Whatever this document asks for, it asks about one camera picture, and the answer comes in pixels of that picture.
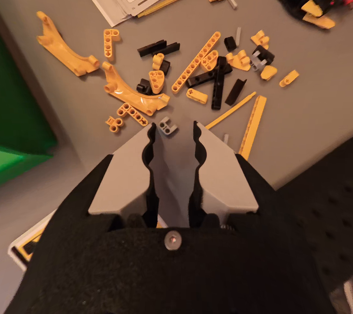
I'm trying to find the black dimpled armrest pad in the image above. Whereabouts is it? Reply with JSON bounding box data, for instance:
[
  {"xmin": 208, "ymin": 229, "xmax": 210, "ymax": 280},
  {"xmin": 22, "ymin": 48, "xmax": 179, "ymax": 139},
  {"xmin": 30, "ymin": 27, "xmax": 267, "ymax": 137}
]
[{"xmin": 276, "ymin": 137, "xmax": 353, "ymax": 314}]

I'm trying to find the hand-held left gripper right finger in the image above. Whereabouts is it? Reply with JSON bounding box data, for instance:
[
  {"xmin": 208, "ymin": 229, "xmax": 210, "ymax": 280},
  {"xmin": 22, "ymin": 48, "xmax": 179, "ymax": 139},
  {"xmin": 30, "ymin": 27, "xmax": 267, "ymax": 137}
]
[{"xmin": 189, "ymin": 121, "xmax": 259, "ymax": 227}]

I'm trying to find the green plastic bin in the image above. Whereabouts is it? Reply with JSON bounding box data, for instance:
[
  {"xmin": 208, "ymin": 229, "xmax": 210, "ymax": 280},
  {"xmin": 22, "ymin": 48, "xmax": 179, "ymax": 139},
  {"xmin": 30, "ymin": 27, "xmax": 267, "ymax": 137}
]
[{"xmin": 0, "ymin": 38, "xmax": 58, "ymax": 185}]

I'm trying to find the yellow printed sheet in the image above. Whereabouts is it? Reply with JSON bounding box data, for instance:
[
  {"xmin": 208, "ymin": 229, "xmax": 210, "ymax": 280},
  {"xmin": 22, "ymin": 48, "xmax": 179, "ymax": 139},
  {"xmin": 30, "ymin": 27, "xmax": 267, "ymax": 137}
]
[{"xmin": 8, "ymin": 217, "xmax": 53, "ymax": 270}]

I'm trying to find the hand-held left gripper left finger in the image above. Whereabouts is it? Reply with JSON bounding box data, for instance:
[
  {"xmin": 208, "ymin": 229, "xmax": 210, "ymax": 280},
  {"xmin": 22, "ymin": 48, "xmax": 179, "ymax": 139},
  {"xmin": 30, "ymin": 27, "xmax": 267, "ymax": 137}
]
[{"xmin": 88, "ymin": 123, "xmax": 159, "ymax": 227}]

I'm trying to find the grey desk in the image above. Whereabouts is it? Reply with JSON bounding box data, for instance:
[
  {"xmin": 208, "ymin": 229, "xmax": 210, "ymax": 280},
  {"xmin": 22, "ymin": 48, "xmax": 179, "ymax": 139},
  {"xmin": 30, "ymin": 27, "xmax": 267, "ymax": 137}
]
[{"xmin": 0, "ymin": 0, "xmax": 353, "ymax": 306}]

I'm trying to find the pile of yellow body panels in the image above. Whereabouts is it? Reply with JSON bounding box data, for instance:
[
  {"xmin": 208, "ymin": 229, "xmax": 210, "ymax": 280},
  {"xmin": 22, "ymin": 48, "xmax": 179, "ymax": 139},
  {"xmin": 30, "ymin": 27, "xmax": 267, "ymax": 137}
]
[{"xmin": 36, "ymin": 0, "xmax": 299, "ymax": 161}]

